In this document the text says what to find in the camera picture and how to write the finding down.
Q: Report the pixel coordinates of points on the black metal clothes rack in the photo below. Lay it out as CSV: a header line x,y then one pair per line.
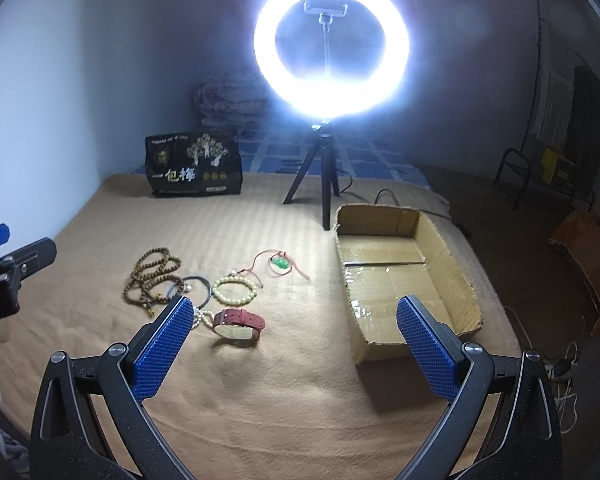
x,y
559,153

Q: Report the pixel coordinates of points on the brown cardboard box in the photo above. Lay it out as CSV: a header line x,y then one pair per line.
x,y
389,252

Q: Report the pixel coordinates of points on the black snack bag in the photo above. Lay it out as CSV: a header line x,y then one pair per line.
x,y
203,162

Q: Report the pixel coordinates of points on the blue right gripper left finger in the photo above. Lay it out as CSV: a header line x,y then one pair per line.
x,y
155,347

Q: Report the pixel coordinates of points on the orange covered stool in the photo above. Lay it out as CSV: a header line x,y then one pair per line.
x,y
579,235

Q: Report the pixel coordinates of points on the phone holder clip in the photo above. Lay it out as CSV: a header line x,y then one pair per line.
x,y
325,14

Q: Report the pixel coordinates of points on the white ring light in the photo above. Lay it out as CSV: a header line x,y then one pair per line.
x,y
353,66

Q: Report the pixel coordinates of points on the blue bangle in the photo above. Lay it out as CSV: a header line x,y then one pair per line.
x,y
185,285

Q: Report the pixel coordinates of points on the folded patterned quilt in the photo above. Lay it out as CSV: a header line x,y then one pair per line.
x,y
236,98

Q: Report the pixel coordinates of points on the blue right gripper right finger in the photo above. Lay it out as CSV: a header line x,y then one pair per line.
x,y
433,345

